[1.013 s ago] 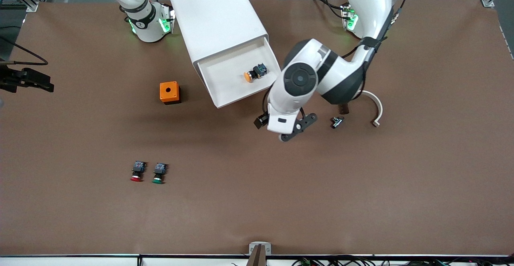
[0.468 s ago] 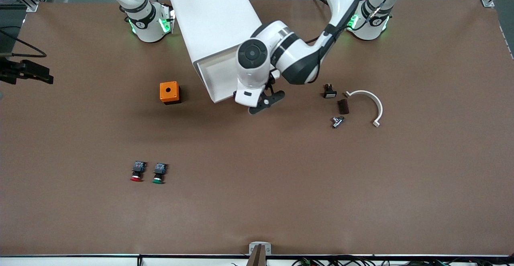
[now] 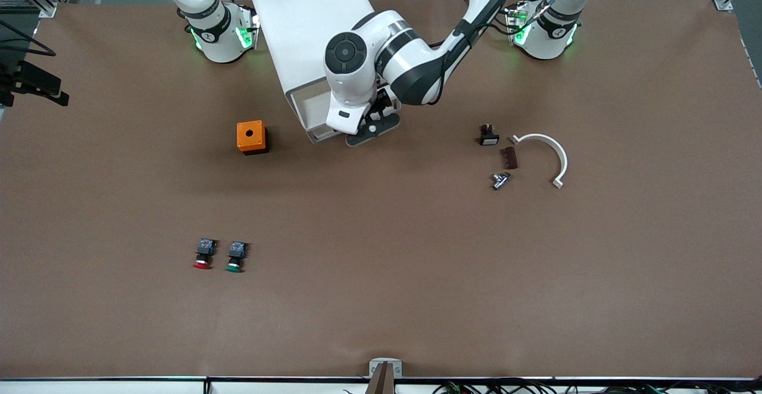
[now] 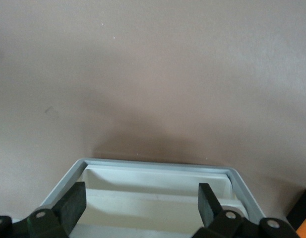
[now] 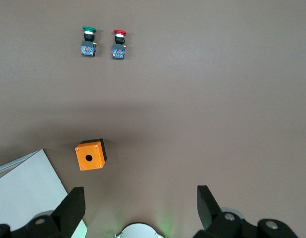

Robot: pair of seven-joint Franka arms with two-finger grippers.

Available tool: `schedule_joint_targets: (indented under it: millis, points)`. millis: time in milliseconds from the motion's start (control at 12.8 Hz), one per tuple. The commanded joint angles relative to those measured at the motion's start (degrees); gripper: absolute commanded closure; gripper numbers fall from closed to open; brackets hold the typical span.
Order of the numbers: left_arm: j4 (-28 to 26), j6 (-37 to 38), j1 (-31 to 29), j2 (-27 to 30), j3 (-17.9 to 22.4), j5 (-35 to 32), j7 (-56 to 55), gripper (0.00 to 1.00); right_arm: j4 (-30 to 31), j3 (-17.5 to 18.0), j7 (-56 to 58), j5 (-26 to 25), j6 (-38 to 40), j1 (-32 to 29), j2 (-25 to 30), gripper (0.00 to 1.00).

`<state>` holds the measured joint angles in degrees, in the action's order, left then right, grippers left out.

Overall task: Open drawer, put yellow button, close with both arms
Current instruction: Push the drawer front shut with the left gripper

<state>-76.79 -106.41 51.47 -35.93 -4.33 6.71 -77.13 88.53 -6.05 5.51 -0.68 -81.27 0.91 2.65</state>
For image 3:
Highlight white cabinet drawer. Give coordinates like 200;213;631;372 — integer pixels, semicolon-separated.
301;87;349;145

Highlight white drawer cabinet housing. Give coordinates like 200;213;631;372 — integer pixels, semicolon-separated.
249;0;401;145

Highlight green mushroom push button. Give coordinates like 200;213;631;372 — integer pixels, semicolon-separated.
225;240;250;274

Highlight red mushroom push button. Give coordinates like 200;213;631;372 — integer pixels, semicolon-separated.
192;238;217;270

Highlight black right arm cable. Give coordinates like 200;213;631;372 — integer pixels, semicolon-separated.
0;19;57;57

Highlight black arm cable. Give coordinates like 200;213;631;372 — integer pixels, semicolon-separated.
0;19;57;57
430;0;590;106

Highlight orange button enclosure box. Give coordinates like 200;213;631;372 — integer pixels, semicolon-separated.
236;120;269;156

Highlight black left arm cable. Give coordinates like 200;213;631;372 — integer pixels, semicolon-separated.
430;0;590;106

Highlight white half-ring pipe clamp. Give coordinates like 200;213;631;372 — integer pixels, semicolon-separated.
510;133;569;190

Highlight grey metal table bracket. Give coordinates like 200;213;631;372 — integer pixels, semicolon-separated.
368;358;403;379

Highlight brown post at bracket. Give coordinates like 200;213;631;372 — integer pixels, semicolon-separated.
364;362;396;394

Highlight tangled black cables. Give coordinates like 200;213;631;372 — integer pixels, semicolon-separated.
432;379;762;394

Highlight white table edge rail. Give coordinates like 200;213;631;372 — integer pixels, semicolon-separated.
0;376;762;394

